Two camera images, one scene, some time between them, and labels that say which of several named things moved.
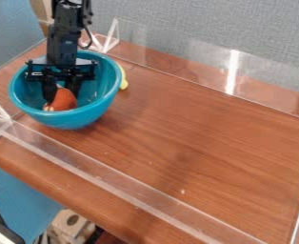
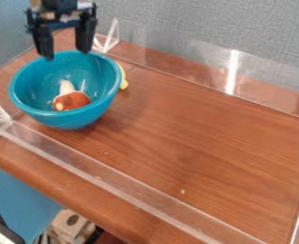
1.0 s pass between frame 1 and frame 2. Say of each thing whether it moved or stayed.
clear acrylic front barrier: stayed
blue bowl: stayed
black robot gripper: moved
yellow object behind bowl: stayed
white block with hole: stayed
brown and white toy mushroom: moved
